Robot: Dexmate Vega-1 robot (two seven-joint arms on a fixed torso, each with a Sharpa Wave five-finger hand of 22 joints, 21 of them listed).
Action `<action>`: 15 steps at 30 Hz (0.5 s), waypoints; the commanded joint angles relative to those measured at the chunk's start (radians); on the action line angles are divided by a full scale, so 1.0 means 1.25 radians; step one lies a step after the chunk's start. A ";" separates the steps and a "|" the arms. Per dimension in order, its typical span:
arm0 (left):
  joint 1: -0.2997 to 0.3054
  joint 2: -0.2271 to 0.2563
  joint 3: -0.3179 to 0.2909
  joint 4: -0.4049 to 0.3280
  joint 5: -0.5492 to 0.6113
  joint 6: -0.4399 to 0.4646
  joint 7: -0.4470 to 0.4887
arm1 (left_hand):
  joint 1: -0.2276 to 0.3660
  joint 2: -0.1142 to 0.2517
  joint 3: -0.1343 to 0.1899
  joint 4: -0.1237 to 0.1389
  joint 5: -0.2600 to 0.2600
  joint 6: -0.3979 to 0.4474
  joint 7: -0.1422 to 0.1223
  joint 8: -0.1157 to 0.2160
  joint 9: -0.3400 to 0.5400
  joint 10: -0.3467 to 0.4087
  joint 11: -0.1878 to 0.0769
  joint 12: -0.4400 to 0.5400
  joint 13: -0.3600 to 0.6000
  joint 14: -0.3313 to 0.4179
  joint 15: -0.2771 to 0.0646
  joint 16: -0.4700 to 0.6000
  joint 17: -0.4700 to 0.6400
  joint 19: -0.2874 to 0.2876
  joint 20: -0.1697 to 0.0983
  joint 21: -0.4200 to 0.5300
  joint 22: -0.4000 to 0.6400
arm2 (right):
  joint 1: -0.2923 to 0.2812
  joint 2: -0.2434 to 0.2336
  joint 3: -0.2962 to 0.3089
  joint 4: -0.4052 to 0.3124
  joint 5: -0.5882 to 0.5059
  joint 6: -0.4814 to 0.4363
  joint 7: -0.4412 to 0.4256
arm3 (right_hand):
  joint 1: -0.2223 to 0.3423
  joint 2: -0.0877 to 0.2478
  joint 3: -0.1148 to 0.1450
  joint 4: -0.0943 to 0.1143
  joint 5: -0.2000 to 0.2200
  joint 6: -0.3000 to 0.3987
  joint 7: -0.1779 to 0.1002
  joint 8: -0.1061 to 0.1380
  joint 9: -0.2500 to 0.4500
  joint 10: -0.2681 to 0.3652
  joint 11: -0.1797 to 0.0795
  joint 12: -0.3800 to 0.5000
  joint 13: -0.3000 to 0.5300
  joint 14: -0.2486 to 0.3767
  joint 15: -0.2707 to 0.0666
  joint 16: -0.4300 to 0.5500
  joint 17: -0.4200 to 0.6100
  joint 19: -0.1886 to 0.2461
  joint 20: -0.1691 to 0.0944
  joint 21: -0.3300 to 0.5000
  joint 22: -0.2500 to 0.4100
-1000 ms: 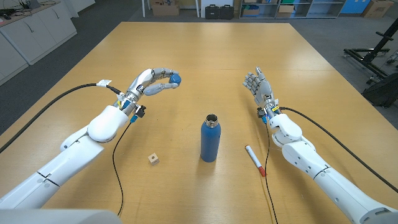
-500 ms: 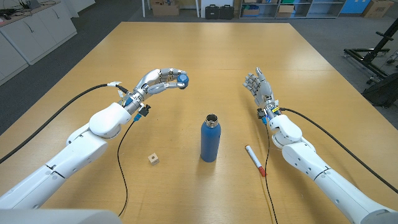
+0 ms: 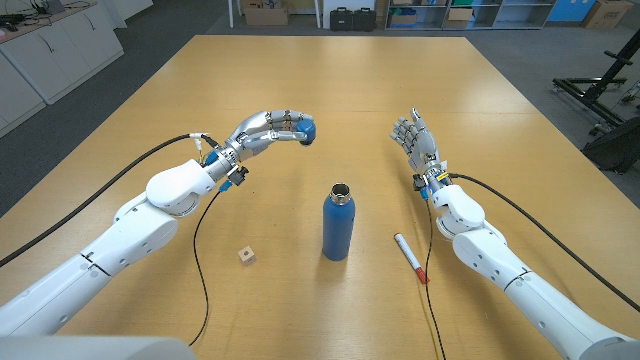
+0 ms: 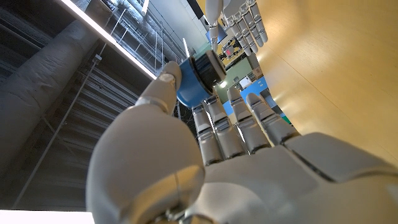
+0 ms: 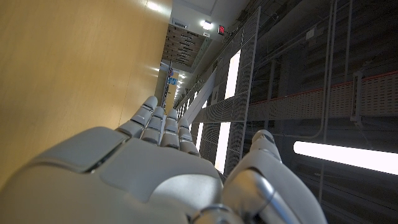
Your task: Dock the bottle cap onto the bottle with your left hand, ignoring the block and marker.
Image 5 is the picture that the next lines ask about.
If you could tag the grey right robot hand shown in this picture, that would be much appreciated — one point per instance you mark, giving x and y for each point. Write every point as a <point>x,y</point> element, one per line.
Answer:
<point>140,174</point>

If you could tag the blue hanging sign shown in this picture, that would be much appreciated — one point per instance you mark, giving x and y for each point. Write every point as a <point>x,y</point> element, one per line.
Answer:
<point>173,81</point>

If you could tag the rectangular ceiling light panel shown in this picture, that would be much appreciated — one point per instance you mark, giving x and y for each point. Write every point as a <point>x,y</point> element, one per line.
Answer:
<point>233,74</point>

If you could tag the round ceiling lamp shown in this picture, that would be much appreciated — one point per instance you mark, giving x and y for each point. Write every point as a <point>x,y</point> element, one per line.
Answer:
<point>207,25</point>

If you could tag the red exit sign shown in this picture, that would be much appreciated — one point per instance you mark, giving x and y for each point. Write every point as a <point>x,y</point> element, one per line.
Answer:
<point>221,30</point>

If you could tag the long white light tube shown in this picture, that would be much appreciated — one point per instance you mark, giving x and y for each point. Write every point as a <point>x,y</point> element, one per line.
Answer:
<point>342,155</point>

